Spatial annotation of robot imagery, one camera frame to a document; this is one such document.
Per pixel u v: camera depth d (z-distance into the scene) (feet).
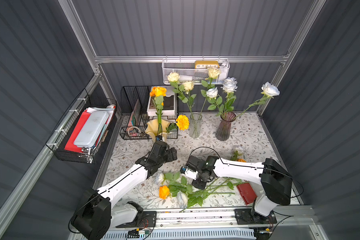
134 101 3.78
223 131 3.18
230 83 2.66
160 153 2.13
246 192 2.64
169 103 3.04
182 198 2.47
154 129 2.92
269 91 2.33
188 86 2.75
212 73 2.59
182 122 2.28
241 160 2.91
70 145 2.18
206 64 2.85
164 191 2.60
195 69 2.92
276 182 1.48
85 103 2.56
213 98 2.70
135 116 3.47
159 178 2.68
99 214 1.30
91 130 2.26
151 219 2.46
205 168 1.97
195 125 3.18
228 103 2.91
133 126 3.41
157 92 2.53
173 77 2.63
